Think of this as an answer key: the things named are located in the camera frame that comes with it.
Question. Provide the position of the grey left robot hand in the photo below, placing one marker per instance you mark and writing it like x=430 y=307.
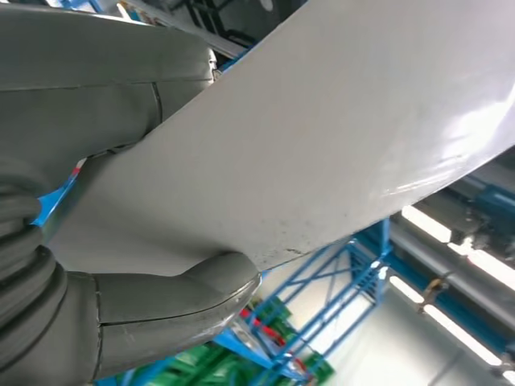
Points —
x=80 y=96

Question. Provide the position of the blue metal shelf rack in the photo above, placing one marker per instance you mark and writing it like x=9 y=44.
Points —
x=354 y=266

